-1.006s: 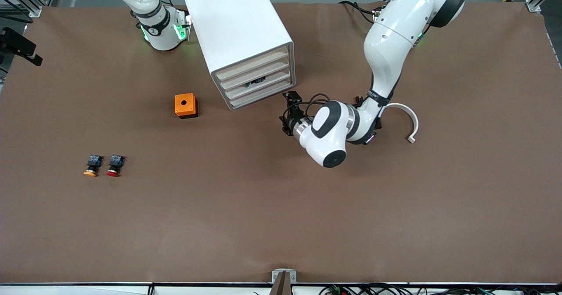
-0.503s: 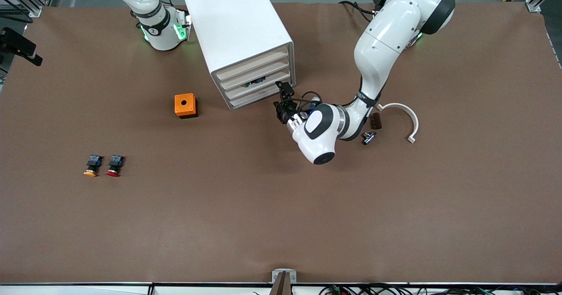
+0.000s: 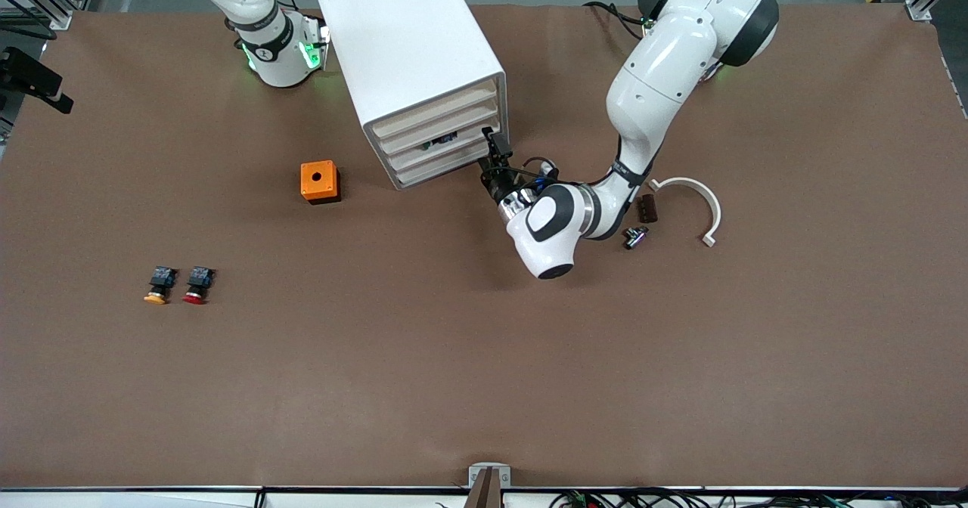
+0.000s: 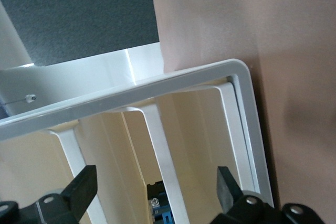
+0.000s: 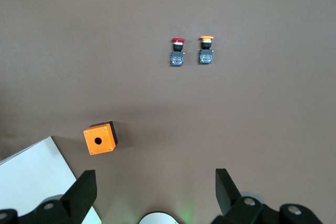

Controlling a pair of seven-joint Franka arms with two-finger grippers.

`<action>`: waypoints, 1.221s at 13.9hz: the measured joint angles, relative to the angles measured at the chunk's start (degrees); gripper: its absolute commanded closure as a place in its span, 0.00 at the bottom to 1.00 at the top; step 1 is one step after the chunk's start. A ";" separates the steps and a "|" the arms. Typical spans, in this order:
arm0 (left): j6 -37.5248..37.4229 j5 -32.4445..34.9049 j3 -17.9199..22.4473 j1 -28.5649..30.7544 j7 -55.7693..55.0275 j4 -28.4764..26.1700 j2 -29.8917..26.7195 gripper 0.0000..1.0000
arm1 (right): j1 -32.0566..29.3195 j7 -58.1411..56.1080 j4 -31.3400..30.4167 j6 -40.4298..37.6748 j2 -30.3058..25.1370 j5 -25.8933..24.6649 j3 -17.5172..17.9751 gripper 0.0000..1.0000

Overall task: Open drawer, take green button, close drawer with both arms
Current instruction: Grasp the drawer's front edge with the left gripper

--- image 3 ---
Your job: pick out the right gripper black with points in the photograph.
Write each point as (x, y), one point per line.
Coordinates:
(29, 73)

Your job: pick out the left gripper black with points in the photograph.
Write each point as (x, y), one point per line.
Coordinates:
(497, 184)

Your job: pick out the green push button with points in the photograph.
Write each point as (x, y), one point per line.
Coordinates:
(440, 143)

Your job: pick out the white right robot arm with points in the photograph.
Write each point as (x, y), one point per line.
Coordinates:
(272, 62)

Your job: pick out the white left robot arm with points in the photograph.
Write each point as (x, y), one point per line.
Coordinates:
(658, 77)

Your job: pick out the yellow push button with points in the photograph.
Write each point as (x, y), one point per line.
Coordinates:
(160, 281)

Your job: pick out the red push button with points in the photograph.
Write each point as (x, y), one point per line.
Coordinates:
(198, 281)

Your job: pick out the dark brown terminal block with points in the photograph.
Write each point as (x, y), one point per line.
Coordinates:
(648, 209)

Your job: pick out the silver metal connector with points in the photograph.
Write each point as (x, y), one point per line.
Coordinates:
(637, 236)

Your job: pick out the white curved plastic clamp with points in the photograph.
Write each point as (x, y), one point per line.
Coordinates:
(692, 184)

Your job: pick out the dark brown upright bar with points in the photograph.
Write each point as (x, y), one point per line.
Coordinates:
(484, 493)

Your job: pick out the orange button enclosure box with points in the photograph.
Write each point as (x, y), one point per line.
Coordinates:
(318, 179)

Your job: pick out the grey metal table bracket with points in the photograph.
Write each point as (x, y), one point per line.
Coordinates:
(505, 476)

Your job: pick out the white table edge rail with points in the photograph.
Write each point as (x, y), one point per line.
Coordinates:
(151, 497)

